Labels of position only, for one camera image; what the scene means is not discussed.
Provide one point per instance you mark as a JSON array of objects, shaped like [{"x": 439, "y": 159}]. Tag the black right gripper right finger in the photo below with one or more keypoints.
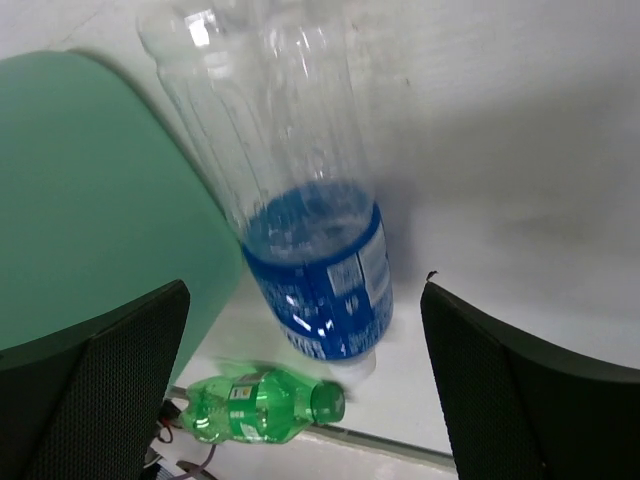
[{"x": 519, "y": 407}]

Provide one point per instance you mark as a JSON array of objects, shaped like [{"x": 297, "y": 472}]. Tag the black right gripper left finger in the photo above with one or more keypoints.
[{"x": 83, "y": 402}]

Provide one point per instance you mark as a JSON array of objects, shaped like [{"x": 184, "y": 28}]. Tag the blue label plastic bottle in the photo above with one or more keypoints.
[{"x": 263, "y": 90}]

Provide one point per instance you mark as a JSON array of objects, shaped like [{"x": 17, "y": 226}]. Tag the green plastic bin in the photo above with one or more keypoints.
[{"x": 99, "y": 206}]

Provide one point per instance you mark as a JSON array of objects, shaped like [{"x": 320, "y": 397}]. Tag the green soda bottle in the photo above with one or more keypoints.
[{"x": 263, "y": 405}]

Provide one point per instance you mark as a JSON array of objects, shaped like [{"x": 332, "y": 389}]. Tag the aluminium front rail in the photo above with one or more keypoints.
[{"x": 355, "y": 438}]

